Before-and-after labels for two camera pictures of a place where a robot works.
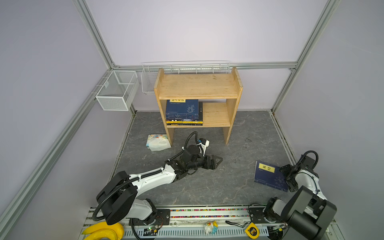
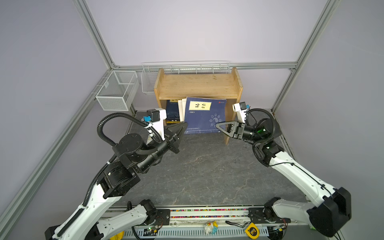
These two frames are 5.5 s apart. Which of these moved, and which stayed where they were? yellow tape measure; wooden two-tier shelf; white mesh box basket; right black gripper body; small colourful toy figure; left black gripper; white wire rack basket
Moved: right black gripper body; left black gripper
Stayed: yellow tape measure; white wire rack basket; white mesh box basket; wooden two-tier shelf; small colourful toy figure
